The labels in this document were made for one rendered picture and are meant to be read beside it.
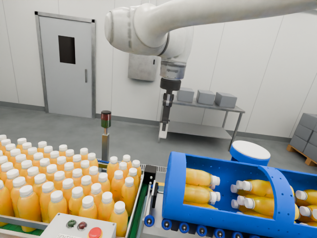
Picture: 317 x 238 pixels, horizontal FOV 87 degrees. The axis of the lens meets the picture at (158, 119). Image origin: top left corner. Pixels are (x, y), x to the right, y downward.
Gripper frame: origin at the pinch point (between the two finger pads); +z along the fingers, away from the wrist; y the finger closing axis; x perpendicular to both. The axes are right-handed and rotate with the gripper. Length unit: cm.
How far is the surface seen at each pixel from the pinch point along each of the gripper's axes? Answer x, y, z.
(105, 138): -37, -35, 27
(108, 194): -17.8, 11.5, 26.1
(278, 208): 46, 11, 19
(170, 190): 5.8, 11.4, 19.2
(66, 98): -246, -313, 91
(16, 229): -53, 18, 45
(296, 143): 295, -297, 112
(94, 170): -29.3, -0.6, 26.1
